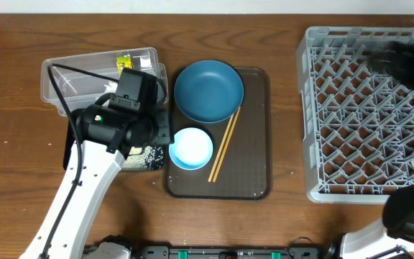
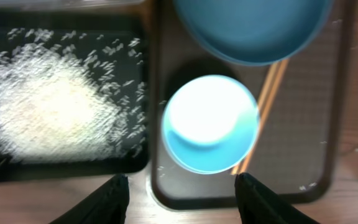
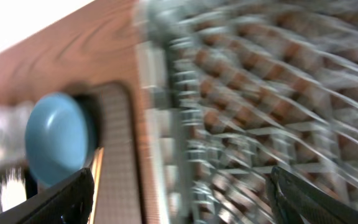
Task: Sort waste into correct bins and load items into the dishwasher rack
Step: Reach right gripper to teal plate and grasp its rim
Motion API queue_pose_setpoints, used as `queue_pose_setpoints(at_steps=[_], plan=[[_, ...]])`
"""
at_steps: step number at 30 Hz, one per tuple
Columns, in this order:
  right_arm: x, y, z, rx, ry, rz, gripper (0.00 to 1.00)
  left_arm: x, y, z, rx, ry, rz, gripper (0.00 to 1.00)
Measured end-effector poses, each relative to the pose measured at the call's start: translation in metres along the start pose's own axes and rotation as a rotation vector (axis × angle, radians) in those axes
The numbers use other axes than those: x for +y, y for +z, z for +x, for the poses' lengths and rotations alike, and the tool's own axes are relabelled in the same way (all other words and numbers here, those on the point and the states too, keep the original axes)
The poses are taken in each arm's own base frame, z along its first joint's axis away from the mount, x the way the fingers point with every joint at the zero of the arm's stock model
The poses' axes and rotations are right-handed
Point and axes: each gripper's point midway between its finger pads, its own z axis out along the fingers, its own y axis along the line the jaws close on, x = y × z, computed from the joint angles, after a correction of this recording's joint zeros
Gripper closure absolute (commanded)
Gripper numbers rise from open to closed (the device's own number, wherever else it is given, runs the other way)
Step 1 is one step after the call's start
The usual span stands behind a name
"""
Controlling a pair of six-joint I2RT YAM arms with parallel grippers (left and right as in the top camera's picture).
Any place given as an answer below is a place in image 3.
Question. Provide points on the brown serving tray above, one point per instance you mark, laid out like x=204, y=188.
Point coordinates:
x=120, y=196

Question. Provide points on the wooden chopstick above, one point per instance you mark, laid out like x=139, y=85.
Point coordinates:
x=96, y=172

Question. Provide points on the clear plastic waste bin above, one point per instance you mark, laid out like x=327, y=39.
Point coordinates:
x=13, y=120

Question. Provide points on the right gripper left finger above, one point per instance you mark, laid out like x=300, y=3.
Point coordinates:
x=69, y=201

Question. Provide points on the light blue bowl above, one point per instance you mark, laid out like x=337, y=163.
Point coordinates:
x=60, y=138

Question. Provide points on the grey dishwasher rack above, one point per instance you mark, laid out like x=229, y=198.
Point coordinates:
x=239, y=87

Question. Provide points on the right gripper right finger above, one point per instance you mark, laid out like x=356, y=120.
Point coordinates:
x=292, y=200

